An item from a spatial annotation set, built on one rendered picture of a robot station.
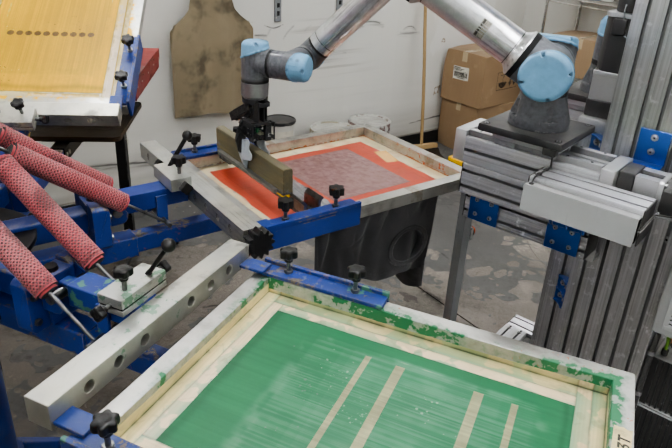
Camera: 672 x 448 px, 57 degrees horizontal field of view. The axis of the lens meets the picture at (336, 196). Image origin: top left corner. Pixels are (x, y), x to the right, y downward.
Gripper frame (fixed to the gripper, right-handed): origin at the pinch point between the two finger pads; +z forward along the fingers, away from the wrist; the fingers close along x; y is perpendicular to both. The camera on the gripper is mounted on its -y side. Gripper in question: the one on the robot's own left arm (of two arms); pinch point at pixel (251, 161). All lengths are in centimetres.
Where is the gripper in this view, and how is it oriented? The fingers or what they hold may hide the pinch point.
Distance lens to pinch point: 183.8
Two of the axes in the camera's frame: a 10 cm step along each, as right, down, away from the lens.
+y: 5.8, 3.7, -7.2
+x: 8.1, -2.1, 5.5
